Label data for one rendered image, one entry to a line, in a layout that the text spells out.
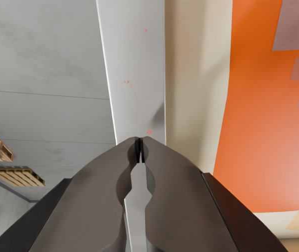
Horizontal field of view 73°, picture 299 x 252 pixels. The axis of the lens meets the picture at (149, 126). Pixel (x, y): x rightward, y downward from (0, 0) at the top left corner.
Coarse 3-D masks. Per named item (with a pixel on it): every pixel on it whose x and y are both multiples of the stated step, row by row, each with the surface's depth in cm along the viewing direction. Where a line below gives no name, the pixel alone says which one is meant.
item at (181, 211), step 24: (144, 144) 11; (168, 168) 9; (192, 168) 9; (168, 192) 8; (192, 192) 8; (168, 216) 7; (192, 216) 7; (216, 216) 7; (168, 240) 6; (192, 240) 6; (216, 240) 6
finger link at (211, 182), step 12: (204, 180) 8; (216, 180) 8; (216, 192) 8; (228, 192) 8; (216, 204) 7; (228, 204) 7; (240, 204) 7; (228, 216) 7; (240, 216) 7; (252, 216) 7; (228, 228) 6; (240, 228) 6; (252, 228) 6; (264, 228) 6; (240, 240) 6; (252, 240) 6; (264, 240) 6; (276, 240) 6
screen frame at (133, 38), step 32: (96, 0) 11; (128, 0) 11; (160, 0) 11; (128, 32) 12; (160, 32) 12; (128, 64) 12; (160, 64) 12; (128, 96) 13; (160, 96) 13; (128, 128) 14; (160, 128) 15; (128, 224) 19
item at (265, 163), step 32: (256, 0) 14; (288, 0) 14; (256, 32) 15; (288, 32) 15; (256, 64) 16; (288, 64) 16; (256, 96) 17; (224, 128) 19; (256, 128) 19; (288, 128) 19; (224, 160) 20; (256, 160) 20; (288, 160) 20; (256, 192) 22; (288, 192) 22
